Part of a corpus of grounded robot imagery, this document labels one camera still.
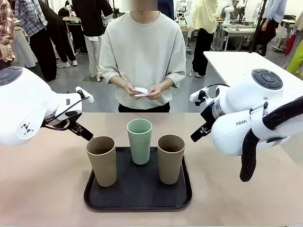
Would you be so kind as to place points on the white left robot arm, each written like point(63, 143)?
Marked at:
point(23, 99)

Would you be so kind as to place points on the white folding table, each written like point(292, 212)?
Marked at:
point(236, 63)

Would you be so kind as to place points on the person's right forearm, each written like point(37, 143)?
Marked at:
point(118, 81)

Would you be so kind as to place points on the person's left forearm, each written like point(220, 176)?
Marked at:
point(165, 84)

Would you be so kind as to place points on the person in light blue shirt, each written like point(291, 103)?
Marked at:
point(274, 9)

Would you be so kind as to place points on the mint green tall cup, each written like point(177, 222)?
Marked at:
point(139, 151)

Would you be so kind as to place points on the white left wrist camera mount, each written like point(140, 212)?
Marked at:
point(90, 99)

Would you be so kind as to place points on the person in red plaid shirt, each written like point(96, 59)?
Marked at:
point(6, 28)

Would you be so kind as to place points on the black plastic tray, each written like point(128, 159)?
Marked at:
point(142, 194)

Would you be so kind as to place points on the person in yellow jacket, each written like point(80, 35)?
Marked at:
point(203, 16)

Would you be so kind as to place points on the person's left hand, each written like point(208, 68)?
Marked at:
point(155, 93)

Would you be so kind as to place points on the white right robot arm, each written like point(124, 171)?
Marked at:
point(236, 137)

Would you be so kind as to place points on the person in blue plaid shirt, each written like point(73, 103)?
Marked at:
point(30, 11)

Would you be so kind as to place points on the person's right hand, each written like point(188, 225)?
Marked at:
point(131, 91)

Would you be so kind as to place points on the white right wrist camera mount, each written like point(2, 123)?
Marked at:
point(194, 95)

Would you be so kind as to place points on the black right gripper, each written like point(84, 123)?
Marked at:
point(208, 113)

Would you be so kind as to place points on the person in lime green trousers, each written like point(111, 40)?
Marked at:
point(296, 61)

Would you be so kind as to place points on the person in beige t-shirt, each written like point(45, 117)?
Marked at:
point(142, 47)

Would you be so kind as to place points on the person in black clothes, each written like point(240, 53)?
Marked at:
point(61, 35)

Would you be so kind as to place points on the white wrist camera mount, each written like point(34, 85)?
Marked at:
point(194, 95)
point(90, 99)

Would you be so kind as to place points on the white scalloped paper coaster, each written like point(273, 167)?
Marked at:
point(140, 89)

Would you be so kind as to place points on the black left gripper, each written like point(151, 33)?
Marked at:
point(73, 125)

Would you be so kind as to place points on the grey background desk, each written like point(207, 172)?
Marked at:
point(236, 32)

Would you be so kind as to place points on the person in black top white trousers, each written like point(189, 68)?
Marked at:
point(92, 16)

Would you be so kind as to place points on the brown tall cup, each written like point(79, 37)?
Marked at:
point(169, 168)
point(104, 170)

